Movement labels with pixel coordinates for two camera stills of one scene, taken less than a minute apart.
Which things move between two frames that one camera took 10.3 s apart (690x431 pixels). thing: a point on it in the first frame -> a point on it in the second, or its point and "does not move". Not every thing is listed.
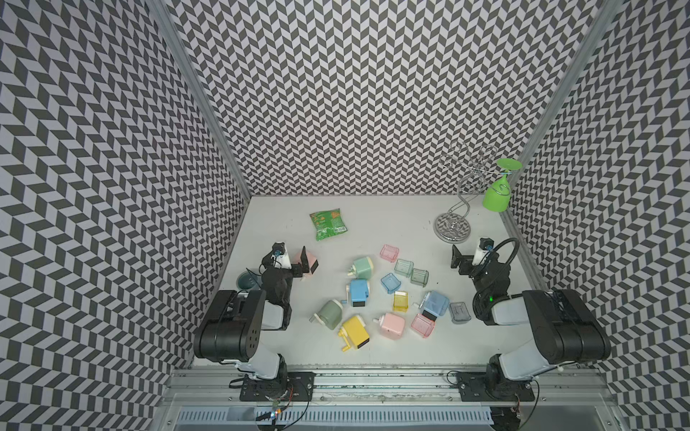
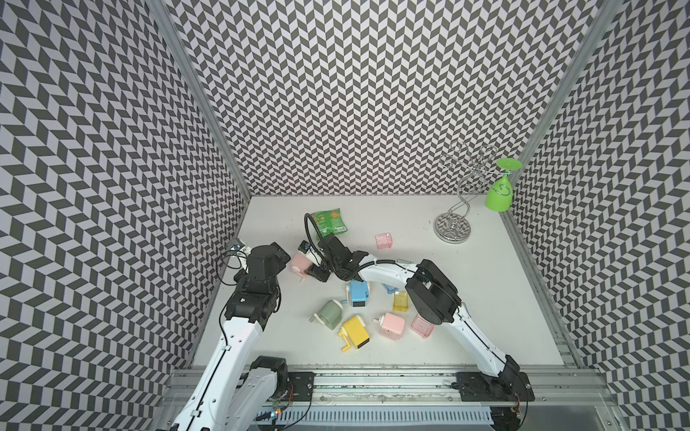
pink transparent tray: (389, 253) -> (384, 241)
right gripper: (465, 260) -> (316, 271)
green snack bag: (328, 223) does not move
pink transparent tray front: (423, 325) does not move
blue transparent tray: (391, 283) does not move
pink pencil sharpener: (392, 325) does not move
